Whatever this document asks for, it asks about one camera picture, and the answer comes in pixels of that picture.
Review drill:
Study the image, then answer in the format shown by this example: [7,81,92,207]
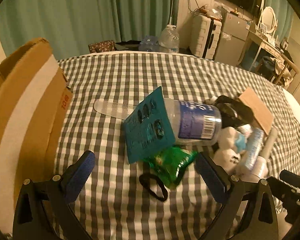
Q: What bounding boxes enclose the teal blister pack card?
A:
[123,87,175,164]

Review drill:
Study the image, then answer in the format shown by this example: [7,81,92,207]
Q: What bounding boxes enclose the crushed blue plastic bottle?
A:
[139,36,160,52]

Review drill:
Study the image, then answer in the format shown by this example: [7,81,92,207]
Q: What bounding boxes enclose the clear tape roll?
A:
[236,155,268,183]

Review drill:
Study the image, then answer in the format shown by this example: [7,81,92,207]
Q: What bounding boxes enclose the white vanity desk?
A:
[237,31,282,70]

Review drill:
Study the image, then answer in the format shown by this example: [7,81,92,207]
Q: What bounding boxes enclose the brown cardboard box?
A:
[0,38,72,233]

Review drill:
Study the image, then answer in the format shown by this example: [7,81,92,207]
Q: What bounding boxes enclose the white printed cream tube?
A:
[242,128,264,171]

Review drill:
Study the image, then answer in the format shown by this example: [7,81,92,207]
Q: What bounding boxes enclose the dark patterned floor bag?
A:
[88,40,115,53]

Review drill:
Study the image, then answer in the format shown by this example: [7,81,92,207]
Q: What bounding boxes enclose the white plastic tube stick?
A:
[260,127,278,160]

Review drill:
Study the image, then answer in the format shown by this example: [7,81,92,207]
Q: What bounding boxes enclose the green curtain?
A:
[0,0,179,59]

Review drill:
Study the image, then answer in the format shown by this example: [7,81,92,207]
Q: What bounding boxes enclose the wooden chair with clothes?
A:
[256,55,300,87]

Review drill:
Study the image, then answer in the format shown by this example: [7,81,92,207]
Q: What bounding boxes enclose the white hard suitcase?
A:
[189,15,222,60]

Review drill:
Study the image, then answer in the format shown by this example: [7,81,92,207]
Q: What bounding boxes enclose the white oval vanity mirror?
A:
[258,7,277,34]

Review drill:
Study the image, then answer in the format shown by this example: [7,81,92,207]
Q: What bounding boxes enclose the green checkered bedsheet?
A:
[55,53,300,239]

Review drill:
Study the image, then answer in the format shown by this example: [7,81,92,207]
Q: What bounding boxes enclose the clear bottle blue label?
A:
[164,98,222,146]

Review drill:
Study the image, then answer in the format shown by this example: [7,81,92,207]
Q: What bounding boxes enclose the large clear water jug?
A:
[158,24,180,53]

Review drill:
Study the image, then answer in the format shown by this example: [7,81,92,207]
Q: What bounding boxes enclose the green snack bag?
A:
[143,147,198,189]

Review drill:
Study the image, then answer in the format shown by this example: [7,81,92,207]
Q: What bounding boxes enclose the clear plastic comb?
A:
[94,99,136,120]

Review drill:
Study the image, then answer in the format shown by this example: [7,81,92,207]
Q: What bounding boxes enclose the dark translucent plastic cup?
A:
[214,95,254,128]

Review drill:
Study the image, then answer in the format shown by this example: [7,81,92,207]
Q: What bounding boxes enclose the black hair tie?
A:
[139,172,169,202]

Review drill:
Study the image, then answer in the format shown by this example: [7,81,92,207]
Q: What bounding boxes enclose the grey mini fridge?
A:
[213,11,250,66]

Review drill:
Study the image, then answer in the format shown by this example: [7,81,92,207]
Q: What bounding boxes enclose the white plush bear toy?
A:
[213,127,246,175]

